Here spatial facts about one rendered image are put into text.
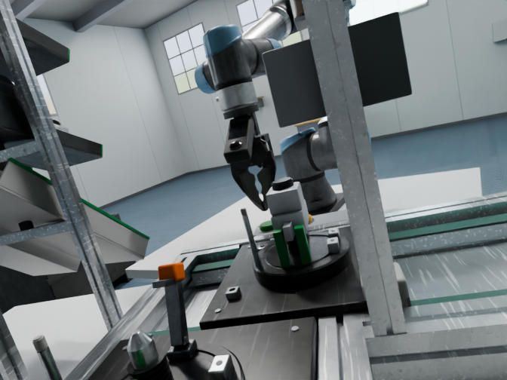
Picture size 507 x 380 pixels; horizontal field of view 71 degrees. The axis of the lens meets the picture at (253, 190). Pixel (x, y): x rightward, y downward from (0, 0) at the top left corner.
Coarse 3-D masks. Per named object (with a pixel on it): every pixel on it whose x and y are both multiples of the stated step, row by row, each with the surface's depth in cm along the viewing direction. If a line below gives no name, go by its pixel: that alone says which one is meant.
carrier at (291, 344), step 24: (144, 336) 27; (168, 336) 41; (192, 336) 40; (216, 336) 39; (240, 336) 38; (264, 336) 36; (288, 336) 35; (312, 336) 34; (48, 360) 26; (120, 360) 39; (144, 360) 27; (168, 360) 33; (192, 360) 32; (216, 360) 29; (240, 360) 34; (264, 360) 33; (288, 360) 32; (312, 360) 31
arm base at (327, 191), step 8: (312, 176) 105; (320, 176) 106; (304, 184) 105; (312, 184) 105; (320, 184) 106; (328, 184) 108; (304, 192) 105; (312, 192) 106; (320, 192) 105; (328, 192) 106; (312, 200) 106; (320, 200) 105; (328, 200) 106; (312, 208) 105; (320, 208) 105
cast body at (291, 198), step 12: (276, 180) 50; (288, 180) 48; (276, 192) 47; (288, 192) 46; (300, 192) 48; (276, 204) 47; (288, 204) 47; (300, 204) 47; (276, 216) 47; (288, 216) 47; (300, 216) 46; (276, 228) 47; (288, 228) 45; (288, 240) 45
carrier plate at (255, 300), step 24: (240, 264) 57; (240, 288) 48; (264, 288) 47; (312, 288) 43; (336, 288) 42; (360, 288) 41; (216, 312) 44; (240, 312) 42; (264, 312) 41; (288, 312) 40; (312, 312) 39; (336, 312) 39
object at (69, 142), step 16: (0, 80) 47; (0, 96) 46; (16, 96) 48; (0, 112) 46; (16, 112) 48; (0, 128) 46; (16, 128) 48; (16, 144) 52; (64, 144) 54; (80, 144) 57; (96, 144) 60; (16, 160) 58; (32, 160) 59; (80, 160) 61
